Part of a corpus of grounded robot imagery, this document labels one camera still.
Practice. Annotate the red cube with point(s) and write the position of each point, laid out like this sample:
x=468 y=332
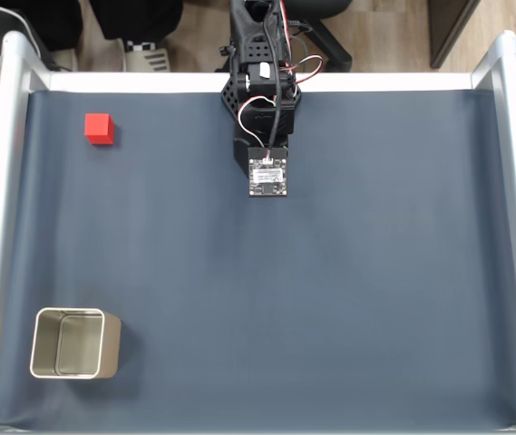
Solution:
x=99 y=129

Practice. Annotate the square metal container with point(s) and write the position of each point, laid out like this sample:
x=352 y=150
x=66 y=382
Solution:
x=74 y=346

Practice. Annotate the black office chair base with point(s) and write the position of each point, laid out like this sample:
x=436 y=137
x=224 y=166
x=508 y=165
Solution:
x=330 y=36

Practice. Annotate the person's shoe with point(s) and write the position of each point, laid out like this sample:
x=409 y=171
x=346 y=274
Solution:
x=146 y=56

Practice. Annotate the dark blue mat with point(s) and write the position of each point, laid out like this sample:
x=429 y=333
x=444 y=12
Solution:
x=285 y=294

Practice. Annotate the person's leg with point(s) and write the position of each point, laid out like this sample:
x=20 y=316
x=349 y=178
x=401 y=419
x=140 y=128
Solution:
x=139 y=18

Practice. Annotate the dark wooden cabinet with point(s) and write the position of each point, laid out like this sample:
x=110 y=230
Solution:
x=450 y=22

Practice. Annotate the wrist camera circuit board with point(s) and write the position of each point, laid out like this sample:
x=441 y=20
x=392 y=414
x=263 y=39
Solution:
x=269 y=179

